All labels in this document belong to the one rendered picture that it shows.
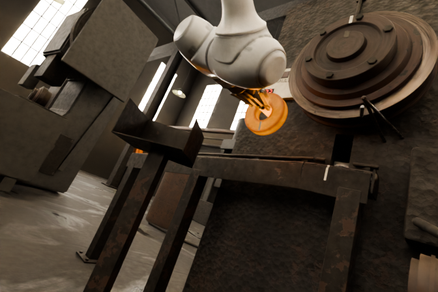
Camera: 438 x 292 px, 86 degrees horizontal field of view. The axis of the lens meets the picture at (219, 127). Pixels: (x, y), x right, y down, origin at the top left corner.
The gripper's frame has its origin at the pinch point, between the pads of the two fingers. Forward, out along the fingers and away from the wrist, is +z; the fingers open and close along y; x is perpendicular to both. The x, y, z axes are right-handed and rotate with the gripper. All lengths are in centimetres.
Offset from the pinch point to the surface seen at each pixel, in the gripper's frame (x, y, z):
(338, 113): 4.8, 19.7, 12.8
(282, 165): -16.1, 5.2, 11.2
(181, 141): -16.9, -33.7, -3.8
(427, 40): 31, 41, 14
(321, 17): 72, -4, 32
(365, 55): 22.1, 26.6, 6.2
